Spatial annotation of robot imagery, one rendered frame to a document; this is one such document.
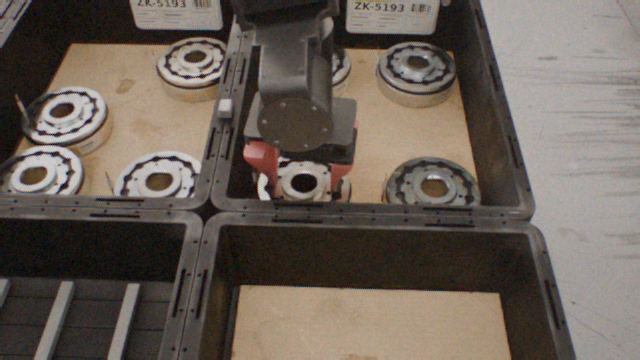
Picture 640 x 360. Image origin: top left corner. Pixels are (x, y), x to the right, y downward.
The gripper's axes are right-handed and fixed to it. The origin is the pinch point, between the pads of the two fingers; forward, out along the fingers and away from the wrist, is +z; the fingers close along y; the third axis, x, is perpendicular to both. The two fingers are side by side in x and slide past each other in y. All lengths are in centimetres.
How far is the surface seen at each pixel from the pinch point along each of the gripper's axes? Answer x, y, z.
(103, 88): 16.2, -30.1, 4.0
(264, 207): -9.0, -2.2, -6.0
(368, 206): -7.6, 7.2, -5.9
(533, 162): 22.6, 31.5, 17.3
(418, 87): 18.1, 12.1, 1.0
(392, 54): 24.9, 8.5, 1.2
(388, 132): 12.7, 8.9, 4.2
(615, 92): 41, 47, 17
